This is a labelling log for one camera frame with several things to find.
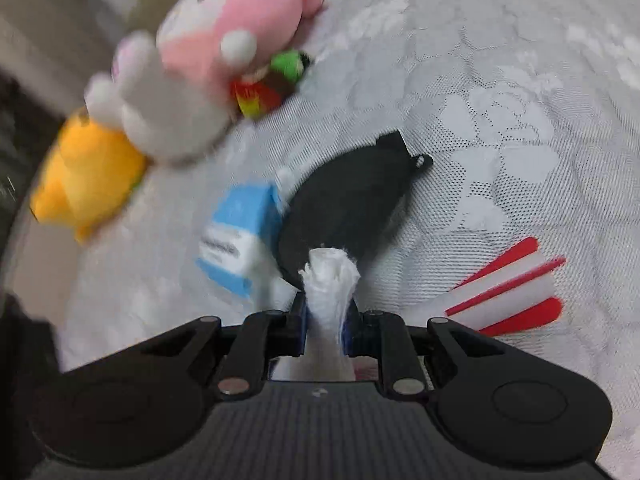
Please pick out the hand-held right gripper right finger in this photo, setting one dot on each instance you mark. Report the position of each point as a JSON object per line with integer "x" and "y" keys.
{"x": 349, "y": 335}

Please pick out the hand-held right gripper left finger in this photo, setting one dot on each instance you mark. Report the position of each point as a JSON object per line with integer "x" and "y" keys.
{"x": 300, "y": 325}

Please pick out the white tissue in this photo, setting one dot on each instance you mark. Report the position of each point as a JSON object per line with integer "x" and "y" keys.
{"x": 327, "y": 290}

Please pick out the black mesh pouch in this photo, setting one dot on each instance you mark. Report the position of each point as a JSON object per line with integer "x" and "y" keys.
{"x": 345, "y": 200}

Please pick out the blue and white packet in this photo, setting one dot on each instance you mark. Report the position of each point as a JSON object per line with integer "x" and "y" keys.
{"x": 235, "y": 240}

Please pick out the red and white foam rocket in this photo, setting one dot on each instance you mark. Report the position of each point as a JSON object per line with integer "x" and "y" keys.
{"x": 505, "y": 290}

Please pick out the strawberry plush toy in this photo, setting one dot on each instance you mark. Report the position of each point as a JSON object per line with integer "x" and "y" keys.
{"x": 260, "y": 95}

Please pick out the orange plush toy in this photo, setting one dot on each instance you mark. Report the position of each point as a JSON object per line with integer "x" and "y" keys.
{"x": 85, "y": 180}

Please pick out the pink and white plush rabbit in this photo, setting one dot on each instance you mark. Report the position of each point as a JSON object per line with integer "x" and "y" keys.
{"x": 200, "y": 60}

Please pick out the beige padded headboard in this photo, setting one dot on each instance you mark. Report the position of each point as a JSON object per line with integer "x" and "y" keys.
{"x": 150, "y": 0}

